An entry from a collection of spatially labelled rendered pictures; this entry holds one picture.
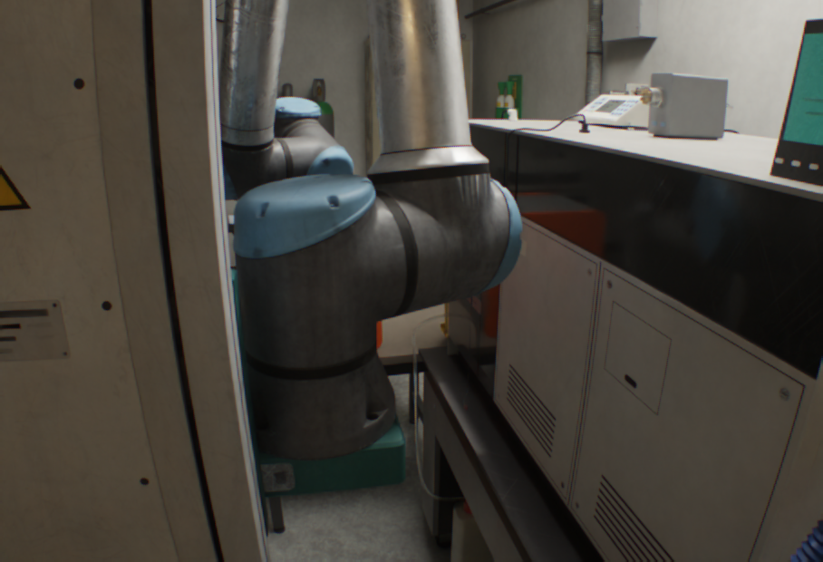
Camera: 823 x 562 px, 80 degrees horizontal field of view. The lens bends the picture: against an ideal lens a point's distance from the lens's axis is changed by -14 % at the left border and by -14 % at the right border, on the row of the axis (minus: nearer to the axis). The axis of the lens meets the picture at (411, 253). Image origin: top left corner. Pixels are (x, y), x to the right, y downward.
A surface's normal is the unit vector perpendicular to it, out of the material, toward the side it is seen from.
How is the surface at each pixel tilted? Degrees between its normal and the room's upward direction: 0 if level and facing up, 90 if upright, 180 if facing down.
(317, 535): 0
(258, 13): 110
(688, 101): 90
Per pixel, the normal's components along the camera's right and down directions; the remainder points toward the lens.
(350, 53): 0.22, 0.27
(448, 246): 0.56, -0.04
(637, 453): -0.98, 0.06
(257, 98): 0.56, 0.55
